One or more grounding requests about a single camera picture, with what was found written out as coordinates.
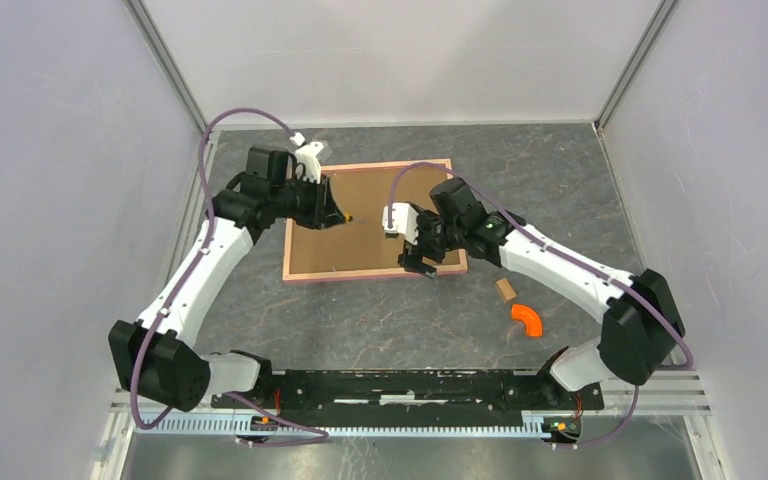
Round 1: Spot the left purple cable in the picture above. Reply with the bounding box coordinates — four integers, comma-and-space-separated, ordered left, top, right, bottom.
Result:
129, 107, 331, 449

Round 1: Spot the small wooden block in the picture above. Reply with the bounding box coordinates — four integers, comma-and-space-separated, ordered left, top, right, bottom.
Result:
495, 278, 517, 304

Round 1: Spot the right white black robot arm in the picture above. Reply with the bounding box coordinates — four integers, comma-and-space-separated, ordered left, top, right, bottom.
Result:
382, 177, 687, 408

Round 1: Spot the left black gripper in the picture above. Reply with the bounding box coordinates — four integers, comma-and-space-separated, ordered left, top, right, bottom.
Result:
270, 170, 344, 230

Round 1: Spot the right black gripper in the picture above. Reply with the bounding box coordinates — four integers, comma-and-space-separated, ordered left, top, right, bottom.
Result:
397, 206, 463, 279

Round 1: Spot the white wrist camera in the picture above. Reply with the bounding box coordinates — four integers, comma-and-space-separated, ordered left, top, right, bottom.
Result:
290, 132, 330, 184
381, 202, 419, 245

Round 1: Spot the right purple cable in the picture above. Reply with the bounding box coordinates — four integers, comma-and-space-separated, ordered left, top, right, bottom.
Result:
386, 162, 696, 452

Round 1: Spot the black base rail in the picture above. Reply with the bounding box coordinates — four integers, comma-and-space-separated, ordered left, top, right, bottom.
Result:
245, 369, 605, 428

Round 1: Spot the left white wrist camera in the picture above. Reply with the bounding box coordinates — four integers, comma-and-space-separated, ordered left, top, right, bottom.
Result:
290, 132, 330, 184

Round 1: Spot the purple cable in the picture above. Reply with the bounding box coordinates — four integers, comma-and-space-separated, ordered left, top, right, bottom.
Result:
129, 107, 331, 449
386, 162, 696, 452

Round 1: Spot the orange handled screwdriver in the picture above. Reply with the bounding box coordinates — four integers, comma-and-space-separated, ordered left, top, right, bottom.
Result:
344, 214, 381, 225

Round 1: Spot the pink wooden photo frame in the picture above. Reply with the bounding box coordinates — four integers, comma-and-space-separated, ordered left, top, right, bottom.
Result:
281, 158, 470, 285

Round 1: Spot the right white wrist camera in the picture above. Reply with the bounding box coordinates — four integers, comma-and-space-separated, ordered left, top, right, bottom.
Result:
381, 202, 419, 245

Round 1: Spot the orange curved pipe piece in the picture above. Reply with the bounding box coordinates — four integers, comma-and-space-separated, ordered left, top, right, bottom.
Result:
510, 303, 544, 338

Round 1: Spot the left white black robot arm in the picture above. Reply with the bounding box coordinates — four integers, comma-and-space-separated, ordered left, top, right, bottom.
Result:
108, 141, 351, 412

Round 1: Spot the slotted aluminium cable duct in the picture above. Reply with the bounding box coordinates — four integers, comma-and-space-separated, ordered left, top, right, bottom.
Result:
133, 413, 548, 439

